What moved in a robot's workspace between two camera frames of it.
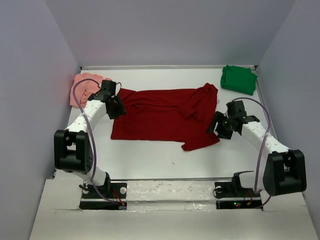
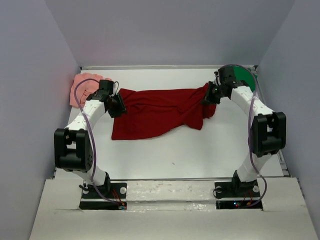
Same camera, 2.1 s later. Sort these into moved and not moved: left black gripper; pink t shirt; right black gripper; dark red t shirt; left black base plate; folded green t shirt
Moved: right black gripper; dark red t shirt
Not moved: folded green t shirt; left black gripper; pink t shirt; left black base plate
